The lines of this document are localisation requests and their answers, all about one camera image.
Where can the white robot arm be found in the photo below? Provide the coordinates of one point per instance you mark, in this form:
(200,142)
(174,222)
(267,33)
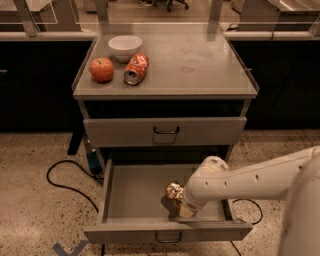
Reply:
(294,178)

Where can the closed top drawer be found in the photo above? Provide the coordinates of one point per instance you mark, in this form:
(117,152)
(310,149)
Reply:
(138,132)

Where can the red apple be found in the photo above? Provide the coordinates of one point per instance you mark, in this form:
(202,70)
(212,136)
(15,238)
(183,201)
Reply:
(102,70)

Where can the open middle drawer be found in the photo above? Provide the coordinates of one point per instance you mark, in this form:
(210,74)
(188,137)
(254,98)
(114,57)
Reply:
(135,209)

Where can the black office chair base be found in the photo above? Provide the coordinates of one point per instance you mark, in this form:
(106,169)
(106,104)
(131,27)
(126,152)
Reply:
(170,4)

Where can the white bowl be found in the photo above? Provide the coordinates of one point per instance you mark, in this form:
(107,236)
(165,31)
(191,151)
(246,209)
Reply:
(124,47)

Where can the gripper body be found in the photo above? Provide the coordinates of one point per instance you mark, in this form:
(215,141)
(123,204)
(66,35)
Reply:
(190,202)

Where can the red orange soda can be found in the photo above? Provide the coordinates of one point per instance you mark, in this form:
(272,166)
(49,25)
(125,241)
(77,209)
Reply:
(136,69)

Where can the grey metal drawer cabinet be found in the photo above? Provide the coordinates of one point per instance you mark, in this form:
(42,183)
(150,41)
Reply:
(193,72)

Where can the blue power adapter box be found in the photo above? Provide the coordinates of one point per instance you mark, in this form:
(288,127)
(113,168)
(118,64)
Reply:
(93,163)

